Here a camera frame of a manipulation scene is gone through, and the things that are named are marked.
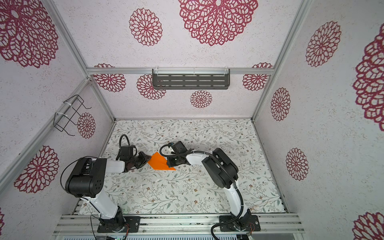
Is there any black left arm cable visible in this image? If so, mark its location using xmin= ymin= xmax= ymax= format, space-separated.
xmin=59 ymin=155 xmax=121 ymax=240

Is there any aluminium front rail frame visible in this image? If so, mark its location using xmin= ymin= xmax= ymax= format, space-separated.
xmin=52 ymin=214 xmax=305 ymax=237

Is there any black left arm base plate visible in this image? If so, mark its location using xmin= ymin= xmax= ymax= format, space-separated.
xmin=97 ymin=217 xmax=141 ymax=233

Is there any orange square paper sheet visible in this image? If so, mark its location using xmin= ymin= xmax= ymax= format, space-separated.
xmin=148 ymin=152 xmax=176 ymax=171

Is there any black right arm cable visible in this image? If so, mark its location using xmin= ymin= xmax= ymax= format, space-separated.
xmin=158 ymin=143 xmax=244 ymax=240

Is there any black wire wall basket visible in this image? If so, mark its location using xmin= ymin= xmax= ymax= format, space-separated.
xmin=53 ymin=95 xmax=91 ymax=137

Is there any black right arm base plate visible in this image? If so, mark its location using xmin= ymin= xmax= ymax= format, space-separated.
xmin=220 ymin=215 xmax=261 ymax=232

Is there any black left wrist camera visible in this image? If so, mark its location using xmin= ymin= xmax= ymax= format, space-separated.
xmin=116 ymin=134 xmax=138 ymax=162

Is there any grey slotted wall shelf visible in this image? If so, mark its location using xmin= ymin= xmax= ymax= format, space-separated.
xmin=152 ymin=69 xmax=231 ymax=90

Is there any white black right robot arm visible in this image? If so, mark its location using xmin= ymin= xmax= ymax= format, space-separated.
xmin=160 ymin=147 xmax=252 ymax=228

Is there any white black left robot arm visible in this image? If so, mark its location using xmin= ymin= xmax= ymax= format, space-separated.
xmin=61 ymin=152 xmax=152 ymax=223

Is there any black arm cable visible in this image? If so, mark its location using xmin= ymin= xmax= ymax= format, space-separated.
xmin=59 ymin=155 xmax=121 ymax=240
xmin=158 ymin=143 xmax=244 ymax=240

